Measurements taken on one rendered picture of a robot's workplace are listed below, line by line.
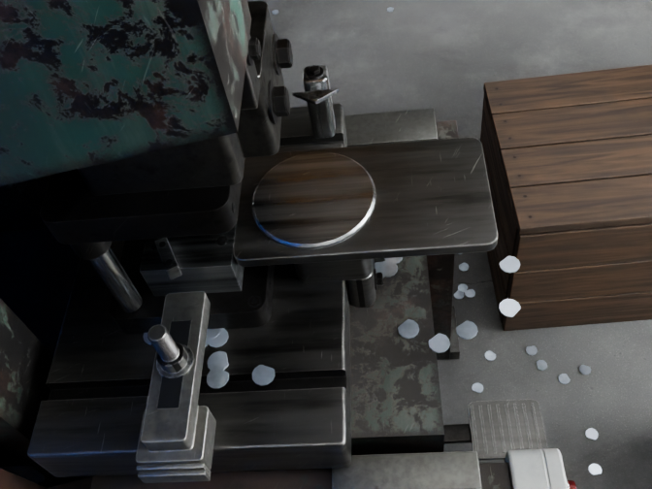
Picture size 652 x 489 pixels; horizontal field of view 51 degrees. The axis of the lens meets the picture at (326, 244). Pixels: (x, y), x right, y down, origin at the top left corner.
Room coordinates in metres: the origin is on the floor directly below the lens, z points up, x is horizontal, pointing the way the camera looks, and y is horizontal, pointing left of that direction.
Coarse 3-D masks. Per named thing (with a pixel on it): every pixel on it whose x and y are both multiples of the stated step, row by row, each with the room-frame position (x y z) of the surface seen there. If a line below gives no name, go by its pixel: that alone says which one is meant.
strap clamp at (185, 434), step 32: (192, 320) 0.36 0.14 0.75; (160, 352) 0.31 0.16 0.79; (192, 352) 0.32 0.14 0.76; (160, 384) 0.30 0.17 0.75; (192, 384) 0.29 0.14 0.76; (160, 416) 0.27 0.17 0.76; (192, 416) 0.27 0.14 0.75; (160, 448) 0.25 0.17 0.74; (192, 448) 0.24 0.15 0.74; (160, 480) 0.23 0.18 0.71; (192, 480) 0.22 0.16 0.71
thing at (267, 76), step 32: (256, 32) 0.47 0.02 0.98; (256, 64) 0.43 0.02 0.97; (288, 64) 0.48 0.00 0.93; (288, 96) 0.43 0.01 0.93; (256, 128) 0.41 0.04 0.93; (128, 160) 0.40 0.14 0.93; (160, 160) 0.40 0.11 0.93; (192, 160) 0.39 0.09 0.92; (224, 160) 0.39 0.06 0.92; (96, 192) 0.41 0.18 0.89; (128, 192) 0.40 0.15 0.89
